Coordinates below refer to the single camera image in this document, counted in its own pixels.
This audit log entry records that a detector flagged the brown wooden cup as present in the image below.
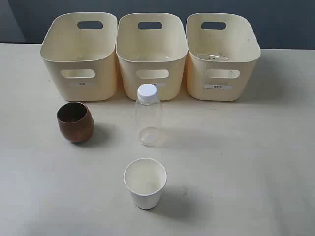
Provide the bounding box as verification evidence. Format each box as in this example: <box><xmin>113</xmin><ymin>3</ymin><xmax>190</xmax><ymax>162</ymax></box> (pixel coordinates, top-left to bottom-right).
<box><xmin>57</xmin><ymin>102</ymin><xmax>95</xmax><ymax>143</ymax></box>

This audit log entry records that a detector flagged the right cream plastic bin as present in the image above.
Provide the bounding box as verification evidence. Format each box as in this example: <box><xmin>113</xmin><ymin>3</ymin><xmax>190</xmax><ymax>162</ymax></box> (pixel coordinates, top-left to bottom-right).
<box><xmin>186</xmin><ymin>13</ymin><xmax>261</xmax><ymax>101</ymax></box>

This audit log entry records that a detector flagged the white paper cup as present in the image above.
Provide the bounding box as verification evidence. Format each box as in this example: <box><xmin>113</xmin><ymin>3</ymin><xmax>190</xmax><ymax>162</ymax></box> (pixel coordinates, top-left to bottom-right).
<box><xmin>124</xmin><ymin>158</ymin><xmax>167</xmax><ymax>210</ymax></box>

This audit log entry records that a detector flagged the cream plastic bin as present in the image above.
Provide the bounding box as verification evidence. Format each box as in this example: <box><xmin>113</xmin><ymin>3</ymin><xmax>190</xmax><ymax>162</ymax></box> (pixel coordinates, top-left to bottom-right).
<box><xmin>40</xmin><ymin>12</ymin><xmax>118</xmax><ymax>101</ymax></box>
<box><xmin>186</xmin><ymin>13</ymin><xmax>261</xmax><ymax>101</ymax></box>
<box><xmin>116</xmin><ymin>13</ymin><xmax>188</xmax><ymax>101</ymax></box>

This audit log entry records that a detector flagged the left cream plastic bin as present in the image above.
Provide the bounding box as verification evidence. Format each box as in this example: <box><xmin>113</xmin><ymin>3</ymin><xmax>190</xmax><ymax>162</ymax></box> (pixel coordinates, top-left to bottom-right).
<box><xmin>40</xmin><ymin>12</ymin><xmax>118</xmax><ymax>101</ymax></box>

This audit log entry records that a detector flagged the middle cream plastic bin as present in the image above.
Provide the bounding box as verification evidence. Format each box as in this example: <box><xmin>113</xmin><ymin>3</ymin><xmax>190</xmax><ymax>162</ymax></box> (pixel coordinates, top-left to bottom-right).
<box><xmin>116</xmin><ymin>13</ymin><xmax>188</xmax><ymax>101</ymax></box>

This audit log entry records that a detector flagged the clear bottle white cap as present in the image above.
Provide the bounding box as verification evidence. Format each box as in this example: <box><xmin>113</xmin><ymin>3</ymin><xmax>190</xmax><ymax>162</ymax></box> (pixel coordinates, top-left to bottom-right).
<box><xmin>134</xmin><ymin>84</ymin><xmax>162</xmax><ymax>147</ymax></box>

